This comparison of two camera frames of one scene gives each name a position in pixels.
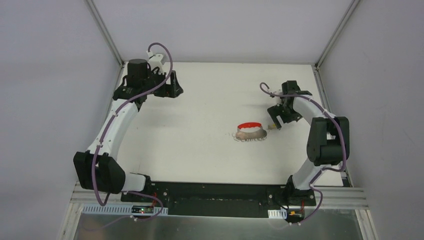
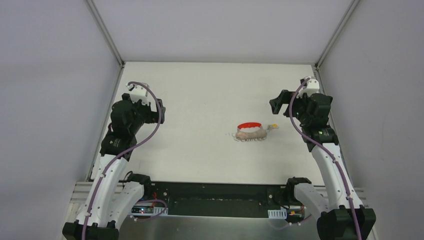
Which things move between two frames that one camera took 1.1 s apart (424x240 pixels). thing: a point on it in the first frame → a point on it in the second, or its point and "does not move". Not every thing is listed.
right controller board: x=295 y=214 does not move
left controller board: x=142 y=209 does not move
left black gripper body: x=168 y=86 → x=154 y=112
